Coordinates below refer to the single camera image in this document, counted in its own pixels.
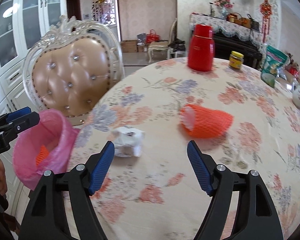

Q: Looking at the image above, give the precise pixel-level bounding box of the orange foam net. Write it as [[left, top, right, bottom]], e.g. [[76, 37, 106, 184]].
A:
[[180, 104, 234, 139], [35, 145, 50, 167]]

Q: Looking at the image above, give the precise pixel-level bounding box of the white printed paper bag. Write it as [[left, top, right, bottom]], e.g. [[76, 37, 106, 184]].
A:
[[111, 126, 145, 158]]

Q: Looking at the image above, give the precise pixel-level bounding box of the pink lined trash bin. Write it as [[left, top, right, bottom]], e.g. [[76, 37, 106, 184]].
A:
[[12, 109, 80, 190]]

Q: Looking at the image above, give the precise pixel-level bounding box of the beige tufted ornate chair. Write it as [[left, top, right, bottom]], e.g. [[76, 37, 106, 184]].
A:
[[23, 15, 125, 126]]

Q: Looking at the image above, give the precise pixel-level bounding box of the floral tablecloth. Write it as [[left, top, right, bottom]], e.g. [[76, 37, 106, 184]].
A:
[[68, 58, 300, 239]]

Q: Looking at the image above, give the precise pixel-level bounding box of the white cabinet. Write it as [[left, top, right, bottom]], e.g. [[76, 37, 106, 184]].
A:
[[0, 0, 67, 115]]

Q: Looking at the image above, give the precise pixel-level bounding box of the red handbag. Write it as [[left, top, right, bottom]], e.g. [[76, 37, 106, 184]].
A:
[[146, 29, 160, 44]]

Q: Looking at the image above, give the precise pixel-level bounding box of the green snack bag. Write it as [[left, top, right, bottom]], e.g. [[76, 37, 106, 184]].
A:
[[261, 45, 289, 88]]

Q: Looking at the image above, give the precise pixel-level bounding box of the yellow lid jar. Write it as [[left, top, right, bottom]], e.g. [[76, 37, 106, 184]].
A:
[[229, 51, 244, 70]]

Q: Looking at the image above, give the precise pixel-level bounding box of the distant cream chair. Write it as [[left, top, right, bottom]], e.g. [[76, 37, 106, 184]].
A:
[[148, 18, 178, 63]]

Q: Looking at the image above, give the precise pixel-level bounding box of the red thermos bottle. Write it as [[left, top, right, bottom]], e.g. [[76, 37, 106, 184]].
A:
[[187, 24, 215, 72]]

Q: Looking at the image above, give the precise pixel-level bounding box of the black piano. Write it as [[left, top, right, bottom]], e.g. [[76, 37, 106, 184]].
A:
[[213, 31, 262, 69]]

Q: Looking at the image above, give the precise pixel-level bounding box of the lace piano cover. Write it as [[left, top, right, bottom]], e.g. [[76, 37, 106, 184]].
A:
[[190, 13, 262, 48]]

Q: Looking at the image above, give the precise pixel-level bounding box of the red chinese knot ornament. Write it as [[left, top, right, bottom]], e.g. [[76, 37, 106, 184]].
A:
[[260, 0, 272, 43]]

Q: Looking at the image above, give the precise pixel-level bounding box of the flower vase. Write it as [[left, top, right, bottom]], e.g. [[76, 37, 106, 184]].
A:
[[214, 0, 234, 20]]

